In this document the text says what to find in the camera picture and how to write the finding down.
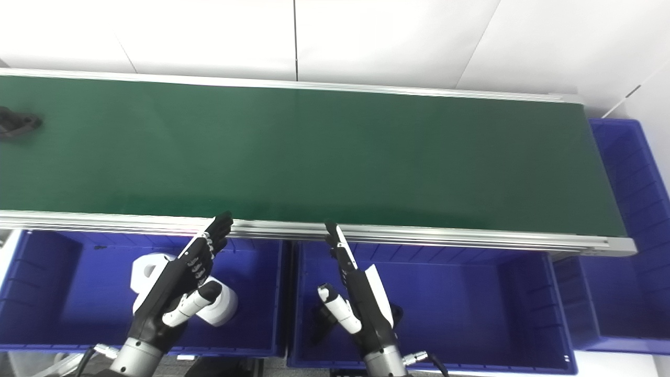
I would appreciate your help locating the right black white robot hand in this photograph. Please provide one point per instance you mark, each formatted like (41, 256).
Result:
(366, 309)

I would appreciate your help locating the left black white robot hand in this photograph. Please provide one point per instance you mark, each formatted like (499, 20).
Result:
(180, 285)

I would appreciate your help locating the black flanged part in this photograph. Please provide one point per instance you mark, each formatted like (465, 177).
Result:
(21, 125)

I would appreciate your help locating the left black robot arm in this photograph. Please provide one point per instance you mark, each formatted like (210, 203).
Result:
(136, 358)

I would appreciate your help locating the white cylindrical plastic part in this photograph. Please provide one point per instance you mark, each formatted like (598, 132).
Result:
(225, 309)

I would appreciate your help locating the green conveyor belt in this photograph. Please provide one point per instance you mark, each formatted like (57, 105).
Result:
(419, 235)
(314, 157)

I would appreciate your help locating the blue plastic bin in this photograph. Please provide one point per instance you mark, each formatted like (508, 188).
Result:
(471, 303)
(78, 293)
(638, 209)

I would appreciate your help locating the black robot torso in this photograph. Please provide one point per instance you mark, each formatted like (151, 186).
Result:
(230, 369)

